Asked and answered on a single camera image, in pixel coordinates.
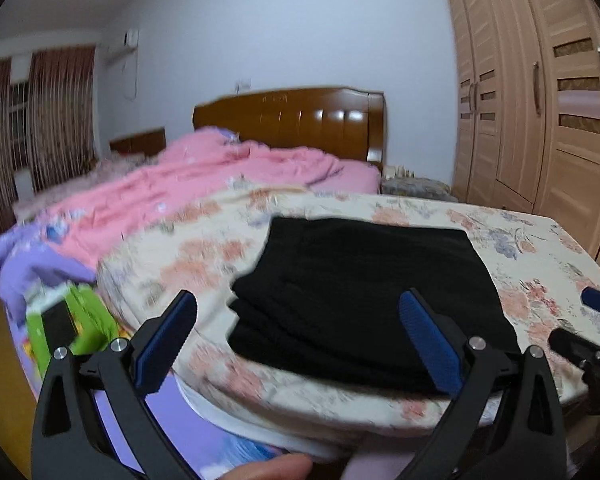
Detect floral bed sheet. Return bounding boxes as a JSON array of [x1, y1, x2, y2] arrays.
[[97, 187, 600, 456]]

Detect cloth-covered nightstand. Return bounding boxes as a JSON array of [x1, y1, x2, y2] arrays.
[[380, 164, 458, 203]]

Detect purple blanket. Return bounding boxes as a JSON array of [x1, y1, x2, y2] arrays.
[[0, 220, 98, 321]]

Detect purple floor mat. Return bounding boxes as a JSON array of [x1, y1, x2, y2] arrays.
[[10, 320, 306, 480]]

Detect small wooden headboard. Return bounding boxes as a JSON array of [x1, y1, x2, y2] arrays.
[[109, 127, 167, 157]]

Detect white air conditioner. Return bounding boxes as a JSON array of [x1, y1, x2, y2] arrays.
[[105, 30, 141, 63]]

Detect large wooden headboard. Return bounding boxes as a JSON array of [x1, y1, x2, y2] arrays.
[[192, 86, 386, 165]]

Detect light wooden wardrobe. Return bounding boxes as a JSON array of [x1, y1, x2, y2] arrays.
[[445, 0, 600, 266]]

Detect wide brown striped curtain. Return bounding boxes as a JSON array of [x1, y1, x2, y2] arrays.
[[27, 46, 99, 193]]

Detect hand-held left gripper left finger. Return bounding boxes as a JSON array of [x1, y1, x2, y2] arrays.
[[30, 289, 199, 480]]

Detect window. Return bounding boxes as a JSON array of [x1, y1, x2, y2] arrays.
[[9, 79, 31, 126]]

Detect pink blanket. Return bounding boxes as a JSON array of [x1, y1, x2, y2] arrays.
[[12, 127, 381, 271]]

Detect black pants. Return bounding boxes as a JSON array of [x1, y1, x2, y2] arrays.
[[227, 216, 523, 396]]

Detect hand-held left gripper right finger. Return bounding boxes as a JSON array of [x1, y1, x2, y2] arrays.
[[395, 287, 568, 480]]

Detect green white cloth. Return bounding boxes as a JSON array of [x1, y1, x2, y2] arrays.
[[25, 284, 121, 378]]

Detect person's left hand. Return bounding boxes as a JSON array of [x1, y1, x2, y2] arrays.
[[207, 452, 313, 480]]

